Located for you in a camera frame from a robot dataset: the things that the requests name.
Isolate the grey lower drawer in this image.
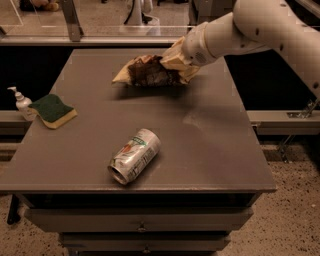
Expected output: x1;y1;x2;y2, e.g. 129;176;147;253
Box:
60;232;230;253

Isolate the green yellow sponge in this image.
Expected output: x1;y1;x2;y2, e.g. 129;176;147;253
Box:
28;94;77;129

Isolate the silver 7up can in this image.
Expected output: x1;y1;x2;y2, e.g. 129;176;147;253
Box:
108;129;161;185

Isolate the white pump soap bottle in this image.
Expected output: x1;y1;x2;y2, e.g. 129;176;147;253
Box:
8;86;36;121

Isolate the brown chip bag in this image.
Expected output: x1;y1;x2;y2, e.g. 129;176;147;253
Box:
112;55;185;87

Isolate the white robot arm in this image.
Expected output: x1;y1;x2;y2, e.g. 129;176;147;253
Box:
160;0;320;98

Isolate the grey metal railing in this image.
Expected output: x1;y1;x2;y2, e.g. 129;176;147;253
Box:
0;0;320;48

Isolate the grey drawer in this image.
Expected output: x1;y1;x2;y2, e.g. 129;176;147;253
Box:
25;207;253;233
60;232;230;253

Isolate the grey top drawer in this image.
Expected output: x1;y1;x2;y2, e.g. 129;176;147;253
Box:
25;207;253;233

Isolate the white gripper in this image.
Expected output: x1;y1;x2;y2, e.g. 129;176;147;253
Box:
160;22;218;84

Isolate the white fan stand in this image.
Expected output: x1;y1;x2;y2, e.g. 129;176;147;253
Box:
119;0;161;36

